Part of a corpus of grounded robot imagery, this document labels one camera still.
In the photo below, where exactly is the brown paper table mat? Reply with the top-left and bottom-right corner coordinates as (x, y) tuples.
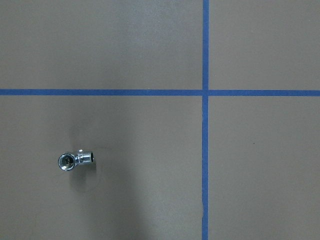
(0, 0), (320, 240)

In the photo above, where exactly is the chrome elbow pipe fitting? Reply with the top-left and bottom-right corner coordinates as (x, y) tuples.
(57, 149), (95, 172)

